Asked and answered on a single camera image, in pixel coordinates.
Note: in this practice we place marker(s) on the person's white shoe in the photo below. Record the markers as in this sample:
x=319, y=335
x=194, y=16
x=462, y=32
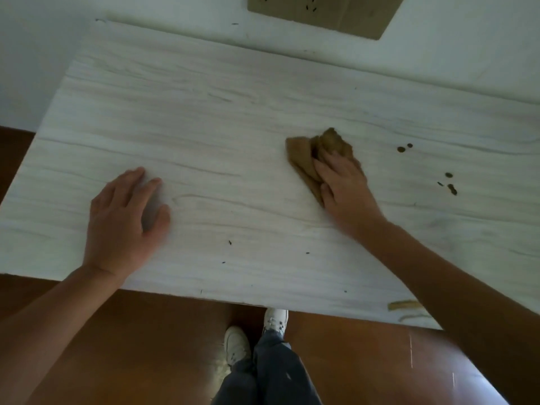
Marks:
x=276, y=321
x=236, y=343

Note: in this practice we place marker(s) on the person's right white shoe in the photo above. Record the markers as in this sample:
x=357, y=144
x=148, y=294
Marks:
x=276, y=321

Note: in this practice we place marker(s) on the person's left thumb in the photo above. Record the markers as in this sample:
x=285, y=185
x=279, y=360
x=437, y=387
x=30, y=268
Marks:
x=161, y=221

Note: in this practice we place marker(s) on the person's right forearm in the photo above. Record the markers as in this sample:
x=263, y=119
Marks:
x=455, y=307

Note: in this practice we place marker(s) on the person's left middle finger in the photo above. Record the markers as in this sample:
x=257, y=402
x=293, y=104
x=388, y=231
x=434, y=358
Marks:
x=126, y=185

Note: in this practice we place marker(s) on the person's right trouser leg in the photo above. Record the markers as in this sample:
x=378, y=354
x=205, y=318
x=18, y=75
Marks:
x=280, y=371

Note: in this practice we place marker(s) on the brown cleaning cloth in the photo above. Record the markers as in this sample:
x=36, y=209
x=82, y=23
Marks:
x=301, y=158

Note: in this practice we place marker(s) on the person's left hand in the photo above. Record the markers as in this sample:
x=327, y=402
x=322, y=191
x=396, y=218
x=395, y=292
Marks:
x=114, y=236

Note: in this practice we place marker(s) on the beige wall socket panel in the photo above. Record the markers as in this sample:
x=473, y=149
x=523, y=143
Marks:
x=329, y=10

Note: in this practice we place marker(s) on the person's left forearm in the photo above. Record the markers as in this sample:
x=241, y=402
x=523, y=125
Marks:
x=46, y=328

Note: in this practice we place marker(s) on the person's right thumb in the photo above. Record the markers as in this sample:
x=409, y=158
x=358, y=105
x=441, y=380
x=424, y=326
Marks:
x=327, y=196

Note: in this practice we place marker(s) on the person's left trouser leg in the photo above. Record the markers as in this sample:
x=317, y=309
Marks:
x=238, y=385

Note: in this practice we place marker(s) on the person's right hand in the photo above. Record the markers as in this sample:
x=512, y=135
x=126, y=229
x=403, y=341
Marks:
x=348, y=198

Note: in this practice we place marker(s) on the person's trouser leg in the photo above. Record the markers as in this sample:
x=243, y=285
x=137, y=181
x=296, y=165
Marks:
x=280, y=371
x=238, y=385

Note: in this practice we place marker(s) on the person's left white shoe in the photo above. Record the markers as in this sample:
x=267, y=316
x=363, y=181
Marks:
x=236, y=343

